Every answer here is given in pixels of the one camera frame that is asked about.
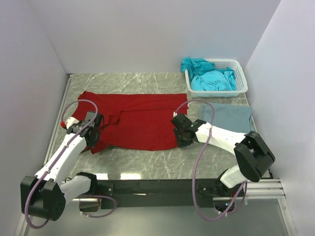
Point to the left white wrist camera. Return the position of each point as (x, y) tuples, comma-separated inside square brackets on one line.
[(69, 122)]

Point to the red t shirt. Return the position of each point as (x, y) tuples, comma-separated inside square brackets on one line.
[(134, 121)]

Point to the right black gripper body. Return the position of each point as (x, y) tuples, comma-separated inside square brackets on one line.
[(181, 141)]

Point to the white plastic basket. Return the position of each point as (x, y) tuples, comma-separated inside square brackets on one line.
[(240, 80)]

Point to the turquoise t shirt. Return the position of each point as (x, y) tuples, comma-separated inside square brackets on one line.
[(203, 76)]

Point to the folded grey-blue t shirt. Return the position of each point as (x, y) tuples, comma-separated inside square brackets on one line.
[(236, 118)]

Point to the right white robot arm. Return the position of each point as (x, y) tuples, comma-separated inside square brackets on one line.
[(254, 158)]

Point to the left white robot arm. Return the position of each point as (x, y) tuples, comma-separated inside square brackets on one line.
[(45, 194)]

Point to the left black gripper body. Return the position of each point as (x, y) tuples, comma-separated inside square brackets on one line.
[(93, 142)]

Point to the black base beam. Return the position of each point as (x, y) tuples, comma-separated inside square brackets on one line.
[(163, 192)]

